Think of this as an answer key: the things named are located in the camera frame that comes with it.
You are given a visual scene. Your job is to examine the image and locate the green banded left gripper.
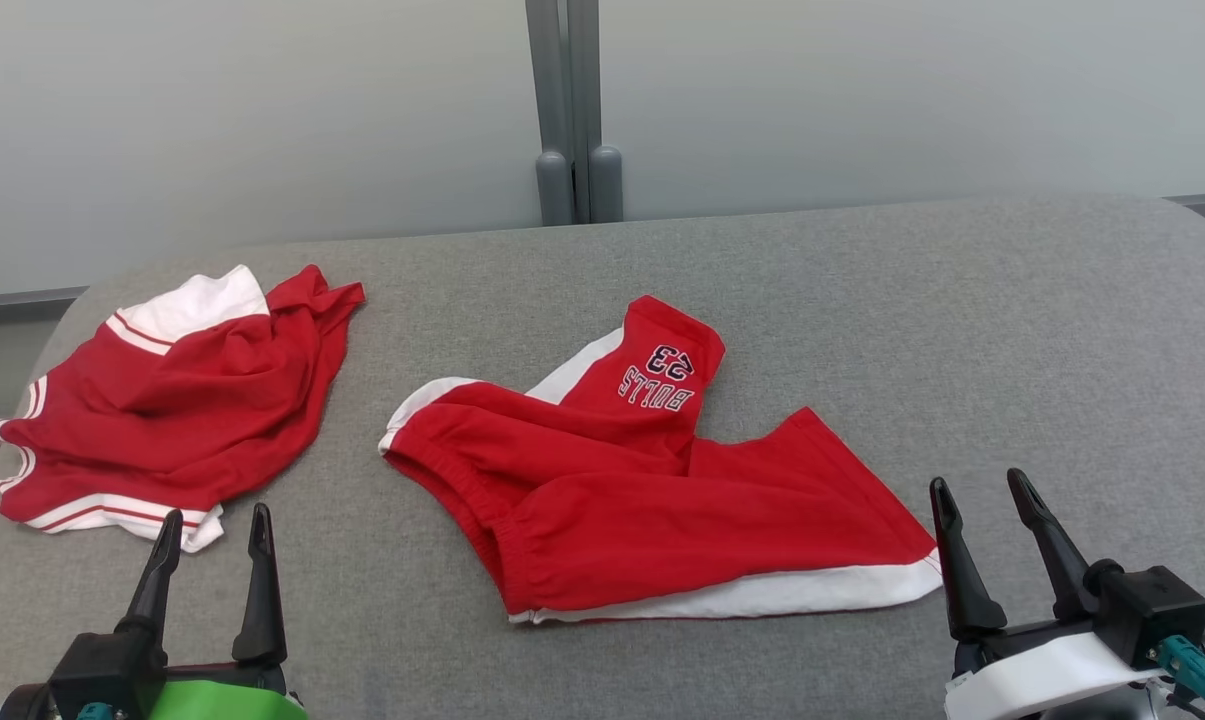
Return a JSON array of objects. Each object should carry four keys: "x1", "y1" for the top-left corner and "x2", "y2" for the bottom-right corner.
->
[{"x1": 114, "y1": 503, "x2": 309, "y2": 720}]

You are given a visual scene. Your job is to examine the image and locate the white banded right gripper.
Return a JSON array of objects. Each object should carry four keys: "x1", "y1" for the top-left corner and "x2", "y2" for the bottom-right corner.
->
[{"x1": 929, "y1": 468, "x2": 1168, "y2": 720}]

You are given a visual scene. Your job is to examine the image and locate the red Bulls 23 jersey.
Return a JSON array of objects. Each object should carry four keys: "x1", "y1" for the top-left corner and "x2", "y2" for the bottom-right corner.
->
[{"x1": 0, "y1": 263, "x2": 366, "y2": 554}]

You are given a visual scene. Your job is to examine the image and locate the red shorts with white trim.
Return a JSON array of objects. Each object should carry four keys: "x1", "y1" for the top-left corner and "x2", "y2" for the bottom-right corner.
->
[{"x1": 379, "y1": 295, "x2": 945, "y2": 626}]

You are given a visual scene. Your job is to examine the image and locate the teal right camera connector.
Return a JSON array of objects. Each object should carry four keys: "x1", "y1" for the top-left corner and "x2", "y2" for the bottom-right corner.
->
[{"x1": 1152, "y1": 635, "x2": 1205, "y2": 720}]

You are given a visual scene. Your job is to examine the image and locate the grey metal partition post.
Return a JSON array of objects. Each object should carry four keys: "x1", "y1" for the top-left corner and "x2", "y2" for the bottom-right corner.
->
[
  {"x1": 568, "y1": 0, "x2": 625, "y2": 224},
  {"x1": 525, "y1": 0, "x2": 576, "y2": 227}
]

